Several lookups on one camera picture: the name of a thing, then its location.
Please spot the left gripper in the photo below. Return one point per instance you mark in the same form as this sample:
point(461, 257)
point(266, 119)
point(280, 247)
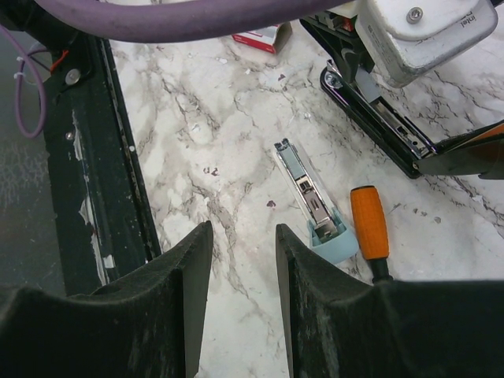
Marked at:
point(337, 36)

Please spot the grey staple strip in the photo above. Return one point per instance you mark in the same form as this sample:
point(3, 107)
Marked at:
point(366, 85)
point(293, 163)

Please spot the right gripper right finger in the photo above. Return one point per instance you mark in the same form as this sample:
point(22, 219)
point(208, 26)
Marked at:
point(337, 326)

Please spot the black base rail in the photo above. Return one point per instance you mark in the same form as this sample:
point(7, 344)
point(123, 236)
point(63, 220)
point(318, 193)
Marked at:
point(104, 224)

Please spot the orange handled screwdriver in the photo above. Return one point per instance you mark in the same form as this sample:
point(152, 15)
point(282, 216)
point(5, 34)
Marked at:
point(371, 230)

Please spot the black stapler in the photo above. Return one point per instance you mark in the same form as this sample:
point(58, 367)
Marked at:
point(479, 152)

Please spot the red white staple box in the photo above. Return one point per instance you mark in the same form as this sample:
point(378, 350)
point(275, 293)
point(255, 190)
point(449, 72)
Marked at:
point(271, 39)

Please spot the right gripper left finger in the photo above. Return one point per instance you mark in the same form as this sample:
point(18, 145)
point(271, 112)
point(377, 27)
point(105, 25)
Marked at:
point(148, 323)

